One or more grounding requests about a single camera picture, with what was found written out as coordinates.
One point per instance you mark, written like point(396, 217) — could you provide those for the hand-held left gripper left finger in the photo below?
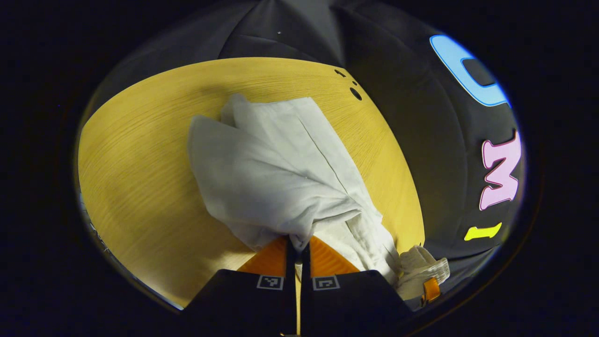
point(290, 290)

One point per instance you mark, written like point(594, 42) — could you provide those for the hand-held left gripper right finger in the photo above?
point(306, 290)

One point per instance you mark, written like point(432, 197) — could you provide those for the black backdrop cloth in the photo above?
point(412, 140)

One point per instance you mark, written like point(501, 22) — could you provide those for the white jeans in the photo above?
point(262, 168)

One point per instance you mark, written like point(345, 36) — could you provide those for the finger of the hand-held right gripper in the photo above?
point(431, 290)

